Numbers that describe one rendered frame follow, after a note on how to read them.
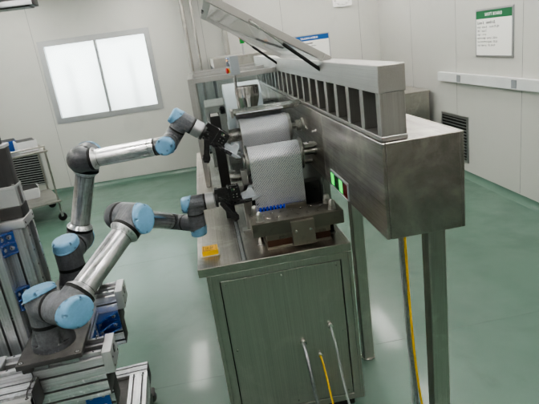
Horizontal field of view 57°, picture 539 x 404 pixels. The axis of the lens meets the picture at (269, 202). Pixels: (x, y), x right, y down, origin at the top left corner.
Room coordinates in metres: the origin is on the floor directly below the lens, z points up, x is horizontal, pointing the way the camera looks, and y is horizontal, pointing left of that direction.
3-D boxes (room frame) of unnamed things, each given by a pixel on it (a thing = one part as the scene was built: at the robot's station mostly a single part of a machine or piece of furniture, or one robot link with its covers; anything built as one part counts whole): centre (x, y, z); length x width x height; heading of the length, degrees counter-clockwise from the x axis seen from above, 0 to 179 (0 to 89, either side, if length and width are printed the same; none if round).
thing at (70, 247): (2.12, 0.93, 0.98); 0.13 x 0.12 x 0.14; 178
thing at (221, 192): (2.18, 0.18, 1.12); 0.12 x 0.08 x 0.09; 96
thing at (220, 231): (3.19, 0.13, 0.88); 2.52 x 0.66 x 0.04; 6
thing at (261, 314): (3.19, 0.12, 0.43); 2.52 x 0.64 x 0.86; 6
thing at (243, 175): (2.28, 0.12, 1.05); 0.06 x 0.05 x 0.31; 96
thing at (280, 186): (2.20, -0.05, 1.11); 0.23 x 0.01 x 0.18; 96
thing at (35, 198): (6.16, 2.96, 0.51); 0.91 x 0.58 x 1.02; 30
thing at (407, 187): (2.94, -0.30, 1.29); 3.10 x 0.28 x 0.30; 6
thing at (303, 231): (2.00, -0.13, 0.97); 0.10 x 0.03 x 0.11; 96
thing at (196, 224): (2.17, 0.35, 1.01); 0.11 x 0.08 x 0.11; 57
